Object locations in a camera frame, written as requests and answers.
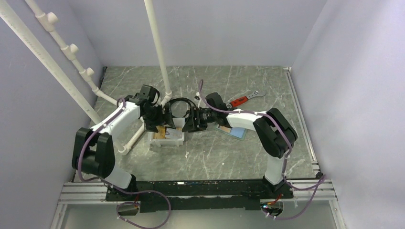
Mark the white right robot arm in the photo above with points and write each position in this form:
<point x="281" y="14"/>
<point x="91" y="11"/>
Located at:
<point x="275" y="133"/>

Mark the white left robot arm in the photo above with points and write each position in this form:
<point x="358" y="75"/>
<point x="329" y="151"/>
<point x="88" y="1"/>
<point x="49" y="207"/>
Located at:
<point x="94" y="147"/>

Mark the red handled adjustable wrench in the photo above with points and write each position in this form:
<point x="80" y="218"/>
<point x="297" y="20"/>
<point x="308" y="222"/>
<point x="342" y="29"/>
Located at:
<point x="244" y="99"/>

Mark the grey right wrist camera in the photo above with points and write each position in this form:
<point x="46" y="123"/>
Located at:
<point x="197" y="96"/>

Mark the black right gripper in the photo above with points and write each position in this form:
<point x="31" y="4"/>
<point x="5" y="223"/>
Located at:
<point x="193" y="125"/>

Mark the clear plastic tray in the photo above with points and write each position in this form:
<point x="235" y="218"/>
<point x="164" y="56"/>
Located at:
<point x="158" y="139"/>

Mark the orange credit card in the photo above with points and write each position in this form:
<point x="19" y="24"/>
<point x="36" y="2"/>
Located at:
<point x="224" y="129"/>

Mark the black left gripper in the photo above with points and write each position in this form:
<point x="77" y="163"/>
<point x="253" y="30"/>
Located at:
<point x="163" y="119"/>

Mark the white pvc pipe frame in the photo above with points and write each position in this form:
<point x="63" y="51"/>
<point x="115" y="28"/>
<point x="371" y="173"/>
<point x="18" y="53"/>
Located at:
<point x="36" y="112"/>

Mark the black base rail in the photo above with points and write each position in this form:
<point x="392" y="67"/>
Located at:
<point x="248" y="194"/>

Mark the aluminium extrusion frame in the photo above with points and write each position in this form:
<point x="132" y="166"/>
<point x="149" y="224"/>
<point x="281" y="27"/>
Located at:
<point x="77" y="193"/>

